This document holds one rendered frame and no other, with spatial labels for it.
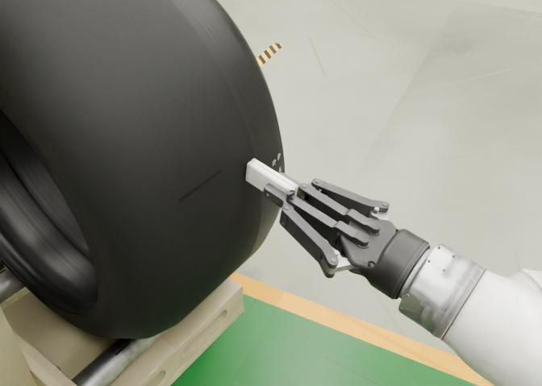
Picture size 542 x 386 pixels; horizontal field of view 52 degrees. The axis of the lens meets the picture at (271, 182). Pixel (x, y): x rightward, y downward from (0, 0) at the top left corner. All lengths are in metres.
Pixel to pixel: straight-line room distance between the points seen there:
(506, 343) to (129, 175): 0.41
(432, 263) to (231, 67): 0.33
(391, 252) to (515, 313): 0.13
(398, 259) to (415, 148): 2.39
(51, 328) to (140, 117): 0.65
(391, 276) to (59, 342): 0.71
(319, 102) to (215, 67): 2.62
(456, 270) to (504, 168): 2.40
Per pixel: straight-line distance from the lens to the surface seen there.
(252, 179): 0.70
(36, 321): 1.20
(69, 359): 1.12
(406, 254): 0.61
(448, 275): 0.60
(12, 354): 0.91
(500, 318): 0.60
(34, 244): 1.13
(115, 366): 0.96
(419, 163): 2.89
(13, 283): 1.13
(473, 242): 2.53
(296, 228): 0.64
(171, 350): 1.01
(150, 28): 0.67
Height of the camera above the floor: 1.69
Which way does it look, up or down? 39 degrees down
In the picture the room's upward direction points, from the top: straight up
